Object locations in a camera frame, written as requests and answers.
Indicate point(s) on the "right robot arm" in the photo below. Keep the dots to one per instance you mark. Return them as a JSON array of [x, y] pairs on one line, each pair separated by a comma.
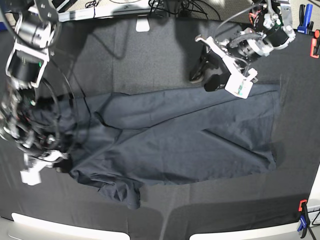
[[35, 27]]

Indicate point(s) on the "black power adapter box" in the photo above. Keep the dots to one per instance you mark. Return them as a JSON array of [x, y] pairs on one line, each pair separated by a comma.
[[63, 5]]

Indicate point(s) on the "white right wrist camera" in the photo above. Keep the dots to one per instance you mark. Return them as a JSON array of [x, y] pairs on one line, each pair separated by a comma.
[[31, 176]]

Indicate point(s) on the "red black clamp far-right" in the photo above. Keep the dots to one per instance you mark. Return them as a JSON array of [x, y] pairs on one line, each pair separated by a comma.
[[315, 45]]

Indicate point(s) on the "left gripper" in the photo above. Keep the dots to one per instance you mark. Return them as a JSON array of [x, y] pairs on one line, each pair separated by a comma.
[[214, 57]]

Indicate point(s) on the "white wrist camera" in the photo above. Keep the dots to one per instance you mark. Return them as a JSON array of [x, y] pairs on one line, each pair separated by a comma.
[[31, 176], [238, 86]]

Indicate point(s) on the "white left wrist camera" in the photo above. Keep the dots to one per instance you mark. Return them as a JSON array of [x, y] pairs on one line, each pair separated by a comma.
[[238, 86]]

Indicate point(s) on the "blue bar clamp far-right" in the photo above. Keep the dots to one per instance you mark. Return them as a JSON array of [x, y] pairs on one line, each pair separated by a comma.
[[305, 24]]

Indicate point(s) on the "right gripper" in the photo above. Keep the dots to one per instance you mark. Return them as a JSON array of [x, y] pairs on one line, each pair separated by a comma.
[[33, 124]]

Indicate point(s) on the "black table cloth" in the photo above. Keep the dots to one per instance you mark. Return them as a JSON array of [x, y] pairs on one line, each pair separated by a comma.
[[109, 55]]

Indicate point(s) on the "aluminium frame rail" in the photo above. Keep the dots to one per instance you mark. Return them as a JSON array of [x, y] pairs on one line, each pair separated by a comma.
[[98, 12]]

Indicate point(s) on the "blue bar clamp near-right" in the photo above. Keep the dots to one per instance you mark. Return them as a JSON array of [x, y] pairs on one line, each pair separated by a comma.
[[304, 223]]

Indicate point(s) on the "red black clamp near-right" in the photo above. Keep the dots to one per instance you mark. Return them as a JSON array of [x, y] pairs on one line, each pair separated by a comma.
[[303, 206]]

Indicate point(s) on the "dark navy t-shirt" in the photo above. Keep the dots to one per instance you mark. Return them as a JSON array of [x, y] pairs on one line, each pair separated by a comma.
[[169, 137]]

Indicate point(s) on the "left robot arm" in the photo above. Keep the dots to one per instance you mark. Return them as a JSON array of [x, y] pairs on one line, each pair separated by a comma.
[[271, 29]]

